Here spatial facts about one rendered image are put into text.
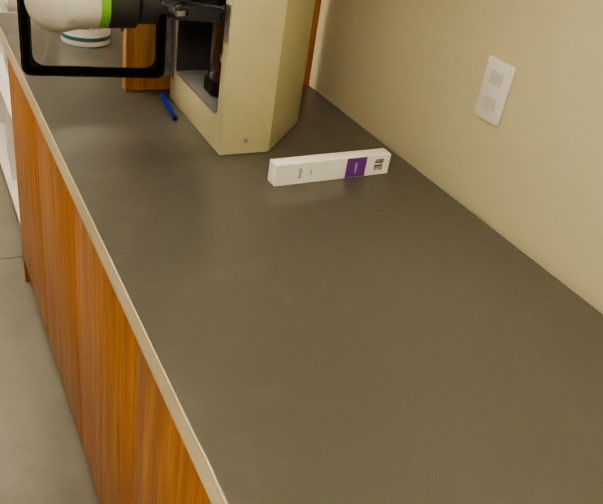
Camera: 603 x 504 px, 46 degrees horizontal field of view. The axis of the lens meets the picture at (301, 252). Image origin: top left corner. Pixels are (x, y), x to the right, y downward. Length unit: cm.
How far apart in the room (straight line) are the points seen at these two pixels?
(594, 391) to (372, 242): 43
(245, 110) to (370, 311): 55
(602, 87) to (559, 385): 48
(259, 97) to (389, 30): 39
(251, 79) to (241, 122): 9
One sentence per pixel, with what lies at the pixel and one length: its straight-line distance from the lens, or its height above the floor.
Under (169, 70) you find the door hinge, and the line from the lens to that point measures 170.
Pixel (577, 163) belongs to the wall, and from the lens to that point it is 127.
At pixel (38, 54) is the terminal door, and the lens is 165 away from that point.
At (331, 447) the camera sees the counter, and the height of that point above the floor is 94.
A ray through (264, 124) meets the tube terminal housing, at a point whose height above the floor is 100.
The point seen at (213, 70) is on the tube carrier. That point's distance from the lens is 151.
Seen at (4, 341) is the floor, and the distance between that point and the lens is 245.
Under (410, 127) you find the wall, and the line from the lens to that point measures 160.
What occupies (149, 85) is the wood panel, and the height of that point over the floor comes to 95.
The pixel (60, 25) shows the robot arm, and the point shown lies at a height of 117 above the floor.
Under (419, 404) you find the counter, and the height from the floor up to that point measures 94.
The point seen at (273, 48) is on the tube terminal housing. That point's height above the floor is 116.
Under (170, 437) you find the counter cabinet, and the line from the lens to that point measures 105.
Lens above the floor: 155
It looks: 32 degrees down
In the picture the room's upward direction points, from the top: 9 degrees clockwise
